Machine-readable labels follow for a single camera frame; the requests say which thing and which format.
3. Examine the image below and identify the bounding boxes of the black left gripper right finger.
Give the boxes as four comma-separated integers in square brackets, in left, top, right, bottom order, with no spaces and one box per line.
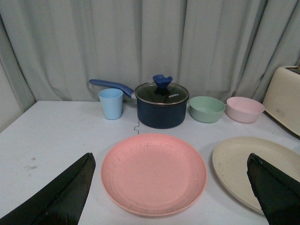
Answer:
[247,153,300,225]

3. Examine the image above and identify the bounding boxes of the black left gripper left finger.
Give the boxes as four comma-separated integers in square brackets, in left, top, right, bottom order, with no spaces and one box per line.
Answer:
[0,153,96,225]

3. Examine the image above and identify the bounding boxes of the cream plate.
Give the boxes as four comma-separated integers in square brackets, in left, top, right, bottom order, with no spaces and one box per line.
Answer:
[212,136,300,214]

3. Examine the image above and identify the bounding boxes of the pink plate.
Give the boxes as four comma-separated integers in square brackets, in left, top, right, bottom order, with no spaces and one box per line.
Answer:
[101,134,208,217]

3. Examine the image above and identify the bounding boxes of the pink bowl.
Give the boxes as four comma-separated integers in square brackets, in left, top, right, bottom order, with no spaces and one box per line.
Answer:
[226,97,265,123]

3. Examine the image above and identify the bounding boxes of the cream toaster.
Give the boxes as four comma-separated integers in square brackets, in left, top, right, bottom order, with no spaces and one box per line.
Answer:
[263,66,300,136]

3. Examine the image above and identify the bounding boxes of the green bowl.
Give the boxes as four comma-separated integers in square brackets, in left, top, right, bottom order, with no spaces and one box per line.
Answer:
[189,96,225,123]

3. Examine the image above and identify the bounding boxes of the light blue cup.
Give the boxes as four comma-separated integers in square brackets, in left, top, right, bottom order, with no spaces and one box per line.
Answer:
[98,89,123,120]

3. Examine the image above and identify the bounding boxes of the dark blue saucepan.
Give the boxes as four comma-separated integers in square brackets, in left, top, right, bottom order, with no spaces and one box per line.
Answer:
[89,79,188,129]

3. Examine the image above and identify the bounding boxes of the glass lid blue knob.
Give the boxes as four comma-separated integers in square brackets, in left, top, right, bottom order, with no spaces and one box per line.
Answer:
[135,75,189,105]

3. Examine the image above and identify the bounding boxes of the grey curtain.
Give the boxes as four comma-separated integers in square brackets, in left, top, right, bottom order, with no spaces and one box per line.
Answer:
[0,0,300,134]

